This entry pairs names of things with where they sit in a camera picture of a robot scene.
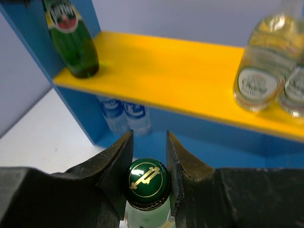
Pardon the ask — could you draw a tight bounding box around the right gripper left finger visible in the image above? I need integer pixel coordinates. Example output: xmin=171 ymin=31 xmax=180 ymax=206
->
xmin=0 ymin=131 xmax=133 ymax=228

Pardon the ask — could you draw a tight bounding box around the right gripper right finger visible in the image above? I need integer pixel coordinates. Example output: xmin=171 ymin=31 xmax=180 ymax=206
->
xmin=166 ymin=132 xmax=304 ymax=228

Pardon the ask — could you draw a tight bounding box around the green Perrier bottle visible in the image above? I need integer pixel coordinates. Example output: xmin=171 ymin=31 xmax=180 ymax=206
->
xmin=42 ymin=0 xmax=100 ymax=78
xmin=123 ymin=158 xmax=175 ymax=228

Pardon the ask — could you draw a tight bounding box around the clear Chang bottle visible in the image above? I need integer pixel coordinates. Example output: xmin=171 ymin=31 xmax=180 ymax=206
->
xmin=278 ymin=55 xmax=304 ymax=118
xmin=233 ymin=0 xmax=304 ymax=112

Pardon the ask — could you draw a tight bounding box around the blue and yellow shelf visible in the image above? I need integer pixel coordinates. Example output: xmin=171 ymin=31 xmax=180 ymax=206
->
xmin=0 ymin=0 xmax=304 ymax=168

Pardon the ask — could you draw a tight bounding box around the left water bottle blue label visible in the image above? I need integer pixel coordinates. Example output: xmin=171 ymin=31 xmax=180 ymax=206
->
xmin=96 ymin=96 xmax=130 ymax=135

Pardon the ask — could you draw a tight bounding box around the water bottle blue label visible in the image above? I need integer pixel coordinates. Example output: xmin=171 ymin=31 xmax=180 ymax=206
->
xmin=123 ymin=101 xmax=151 ymax=136
xmin=96 ymin=96 xmax=130 ymax=135

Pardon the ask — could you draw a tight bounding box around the right water bottle blue label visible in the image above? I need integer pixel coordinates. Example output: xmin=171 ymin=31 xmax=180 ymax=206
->
xmin=123 ymin=101 xmax=151 ymax=136

